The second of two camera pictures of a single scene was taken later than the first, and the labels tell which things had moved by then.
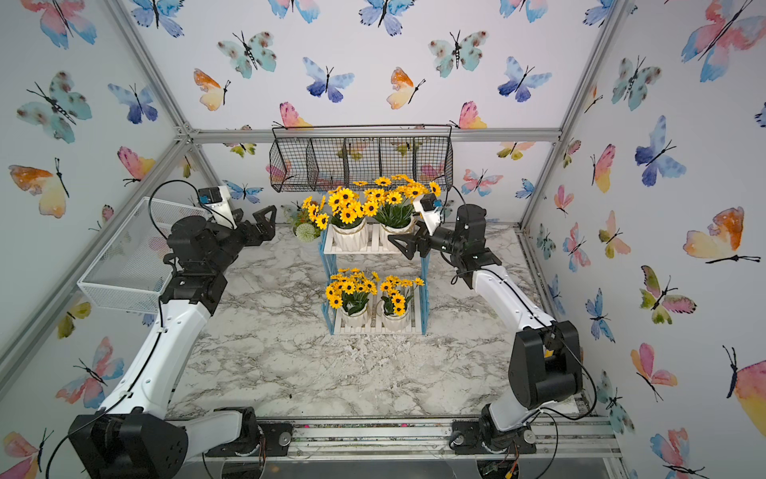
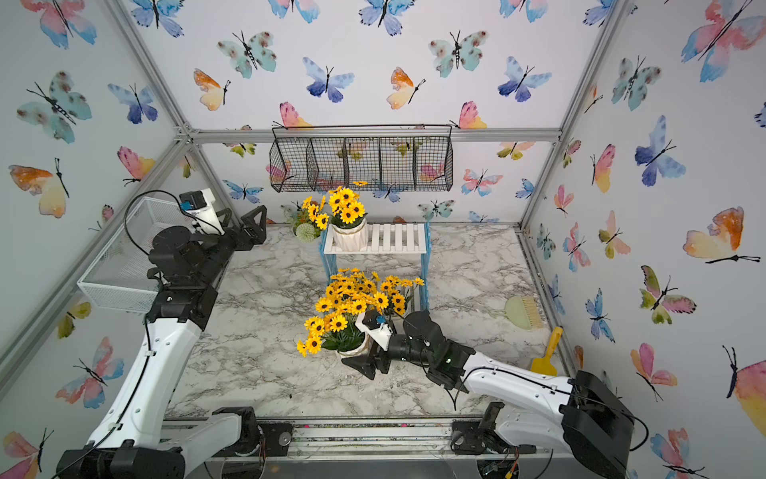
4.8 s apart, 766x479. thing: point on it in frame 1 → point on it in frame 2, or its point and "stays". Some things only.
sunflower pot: (348, 225) stays
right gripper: (414, 245) → (367, 366)
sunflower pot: (391, 204) → (351, 291)
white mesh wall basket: (130, 272) stays
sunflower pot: (395, 306) stays
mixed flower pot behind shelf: (308, 219) stays
